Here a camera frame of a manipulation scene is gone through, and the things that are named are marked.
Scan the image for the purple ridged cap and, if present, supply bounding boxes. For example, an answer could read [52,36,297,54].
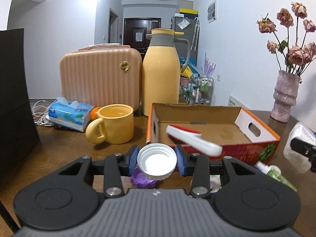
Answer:
[130,166,160,189]

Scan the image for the white tape roll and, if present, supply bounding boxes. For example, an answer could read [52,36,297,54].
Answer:
[209,175,221,193]

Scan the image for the yellow ceramic mug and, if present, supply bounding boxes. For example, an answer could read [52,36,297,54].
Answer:
[85,104,134,144]

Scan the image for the white bottle cap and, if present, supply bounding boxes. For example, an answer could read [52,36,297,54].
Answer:
[137,143,177,181]

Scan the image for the white cables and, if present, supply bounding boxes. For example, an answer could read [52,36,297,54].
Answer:
[31,100,54,126]

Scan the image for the white board against wall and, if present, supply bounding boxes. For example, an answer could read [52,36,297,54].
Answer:
[228,95,248,109]

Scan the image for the yellow thermos jug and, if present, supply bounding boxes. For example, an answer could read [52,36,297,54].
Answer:
[141,28,191,117]

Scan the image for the yellow watering can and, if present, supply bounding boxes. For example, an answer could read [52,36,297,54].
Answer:
[181,66,193,79]

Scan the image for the orange tangerine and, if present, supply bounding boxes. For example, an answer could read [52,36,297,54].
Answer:
[90,107,100,121]

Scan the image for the clear jar blue lid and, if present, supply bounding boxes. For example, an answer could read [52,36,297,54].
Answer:
[283,122,315,173]

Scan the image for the wire storage cart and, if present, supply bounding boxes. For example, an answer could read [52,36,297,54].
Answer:
[188,77,214,106]

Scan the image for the pink textured vase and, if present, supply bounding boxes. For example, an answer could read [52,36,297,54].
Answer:
[271,70,300,123]

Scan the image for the green spray bottle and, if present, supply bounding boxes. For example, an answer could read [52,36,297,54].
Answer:
[255,161,297,192]

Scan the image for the red white lint brush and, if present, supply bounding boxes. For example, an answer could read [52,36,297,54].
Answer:
[166,125,223,157]

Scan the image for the black paper bag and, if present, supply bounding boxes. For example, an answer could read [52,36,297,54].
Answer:
[1,28,40,179]

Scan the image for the red cardboard pumpkin box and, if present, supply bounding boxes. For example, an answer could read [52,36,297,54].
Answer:
[146,103,281,165]

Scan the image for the pink ribbed small suitcase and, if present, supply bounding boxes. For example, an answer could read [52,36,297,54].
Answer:
[59,44,142,110]

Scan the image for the blue tissue pack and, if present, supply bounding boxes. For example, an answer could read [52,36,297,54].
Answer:
[48,97,94,132]

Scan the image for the dried pink roses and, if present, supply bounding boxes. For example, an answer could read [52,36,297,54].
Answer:
[256,2,315,76]

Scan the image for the grey refrigerator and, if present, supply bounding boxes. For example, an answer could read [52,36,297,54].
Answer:
[171,13,200,66]

